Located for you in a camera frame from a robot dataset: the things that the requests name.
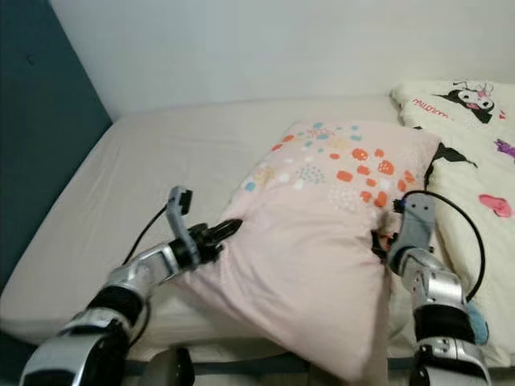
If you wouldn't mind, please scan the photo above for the pink dotted pillow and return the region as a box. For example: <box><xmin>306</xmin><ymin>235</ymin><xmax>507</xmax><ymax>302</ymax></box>
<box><xmin>177</xmin><ymin>121</ymin><xmax>442</xmax><ymax>386</ymax></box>

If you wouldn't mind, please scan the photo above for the bed mattress cream sheet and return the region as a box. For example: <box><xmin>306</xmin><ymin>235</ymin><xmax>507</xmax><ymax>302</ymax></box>
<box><xmin>0</xmin><ymin>95</ymin><xmax>515</xmax><ymax>367</ymax></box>

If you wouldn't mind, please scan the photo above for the cream cartoon print blanket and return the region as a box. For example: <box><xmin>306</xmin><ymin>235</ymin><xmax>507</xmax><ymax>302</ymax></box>
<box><xmin>390</xmin><ymin>79</ymin><xmax>515</xmax><ymax>367</ymax></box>

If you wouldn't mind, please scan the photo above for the dark robot left leg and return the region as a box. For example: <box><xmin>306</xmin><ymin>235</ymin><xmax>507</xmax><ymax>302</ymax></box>
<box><xmin>157</xmin><ymin>347</ymin><xmax>198</xmax><ymax>386</ymax></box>

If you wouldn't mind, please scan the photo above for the blue upholstered headboard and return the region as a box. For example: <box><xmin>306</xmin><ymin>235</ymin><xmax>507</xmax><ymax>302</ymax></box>
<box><xmin>0</xmin><ymin>0</ymin><xmax>113</xmax><ymax>266</ymax></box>

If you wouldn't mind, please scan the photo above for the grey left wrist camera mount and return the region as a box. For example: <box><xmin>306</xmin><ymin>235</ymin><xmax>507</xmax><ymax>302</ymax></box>
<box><xmin>165</xmin><ymin>185</ymin><xmax>194</xmax><ymax>246</ymax></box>

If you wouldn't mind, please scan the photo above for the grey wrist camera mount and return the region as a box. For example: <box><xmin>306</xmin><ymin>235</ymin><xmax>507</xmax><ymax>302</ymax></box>
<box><xmin>393</xmin><ymin>193</ymin><xmax>437</xmax><ymax>254</ymax></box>
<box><xmin>165</xmin><ymin>185</ymin><xmax>194</xmax><ymax>246</ymax></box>

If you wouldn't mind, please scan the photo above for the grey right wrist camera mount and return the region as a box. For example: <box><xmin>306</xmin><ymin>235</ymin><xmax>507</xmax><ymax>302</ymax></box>
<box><xmin>393</xmin><ymin>193</ymin><xmax>437</xmax><ymax>254</ymax></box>

